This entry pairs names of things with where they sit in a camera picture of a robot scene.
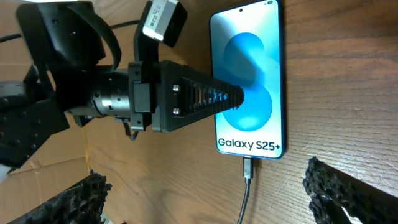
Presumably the brown cardboard panel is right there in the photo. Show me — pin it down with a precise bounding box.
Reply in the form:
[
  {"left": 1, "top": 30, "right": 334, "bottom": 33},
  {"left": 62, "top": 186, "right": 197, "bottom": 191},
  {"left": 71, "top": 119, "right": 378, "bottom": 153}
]
[{"left": 1, "top": 0, "right": 146, "bottom": 223}]

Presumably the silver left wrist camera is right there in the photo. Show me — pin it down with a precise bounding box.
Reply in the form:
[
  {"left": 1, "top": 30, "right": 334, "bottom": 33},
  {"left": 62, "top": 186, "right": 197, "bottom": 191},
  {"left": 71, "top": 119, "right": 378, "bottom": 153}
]
[{"left": 142, "top": 0, "right": 188, "bottom": 47}]

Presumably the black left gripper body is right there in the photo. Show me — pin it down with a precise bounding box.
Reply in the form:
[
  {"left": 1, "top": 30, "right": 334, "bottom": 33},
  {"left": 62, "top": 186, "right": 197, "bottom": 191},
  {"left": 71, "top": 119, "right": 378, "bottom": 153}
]
[{"left": 128, "top": 60, "right": 183, "bottom": 132}]

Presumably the black USB charging cable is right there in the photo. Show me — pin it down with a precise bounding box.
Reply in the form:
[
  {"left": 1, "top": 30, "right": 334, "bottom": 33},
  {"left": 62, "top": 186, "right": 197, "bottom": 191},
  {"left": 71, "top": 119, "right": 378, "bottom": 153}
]
[{"left": 236, "top": 157, "right": 255, "bottom": 224}]

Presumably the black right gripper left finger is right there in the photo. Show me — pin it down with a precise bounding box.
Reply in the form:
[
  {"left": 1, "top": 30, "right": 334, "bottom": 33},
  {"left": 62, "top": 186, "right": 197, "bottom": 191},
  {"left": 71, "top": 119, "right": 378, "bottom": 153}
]
[{"left": 10, "top": 171, "right": 111, "bottom": 224}]

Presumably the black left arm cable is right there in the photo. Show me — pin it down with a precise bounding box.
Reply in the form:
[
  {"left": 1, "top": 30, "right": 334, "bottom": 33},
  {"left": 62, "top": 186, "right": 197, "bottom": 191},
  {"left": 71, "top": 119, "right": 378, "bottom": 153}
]
[{"left": 0, "top": 20, "right": 141, "bottom": 44}]

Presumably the blue Galaxy smartphone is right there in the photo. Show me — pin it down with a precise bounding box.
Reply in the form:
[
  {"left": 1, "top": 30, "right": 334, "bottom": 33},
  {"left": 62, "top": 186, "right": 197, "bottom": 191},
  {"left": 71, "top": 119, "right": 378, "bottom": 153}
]
[{"left": 209, "top": 0, "right": 287, "bottom": 159}]

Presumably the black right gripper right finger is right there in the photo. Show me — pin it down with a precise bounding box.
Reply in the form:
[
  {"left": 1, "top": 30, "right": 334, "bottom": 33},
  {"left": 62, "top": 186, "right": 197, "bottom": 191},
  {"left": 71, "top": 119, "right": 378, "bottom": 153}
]
[{"left": 303, "top": 157, "right": 397, "bottom": 224}]

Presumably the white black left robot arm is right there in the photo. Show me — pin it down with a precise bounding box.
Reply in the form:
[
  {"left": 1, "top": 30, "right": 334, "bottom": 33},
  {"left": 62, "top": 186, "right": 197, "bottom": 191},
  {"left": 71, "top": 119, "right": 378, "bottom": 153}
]
[{"left": 1, "top": 1, "right": 244, "bottom": 170}]

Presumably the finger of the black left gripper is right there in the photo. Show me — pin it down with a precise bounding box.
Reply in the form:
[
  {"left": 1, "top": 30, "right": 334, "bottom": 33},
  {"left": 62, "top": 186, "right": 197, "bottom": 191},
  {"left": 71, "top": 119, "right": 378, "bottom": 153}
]
[{"left": 170, "top": 67, "right": 244, "bottom": 128}]

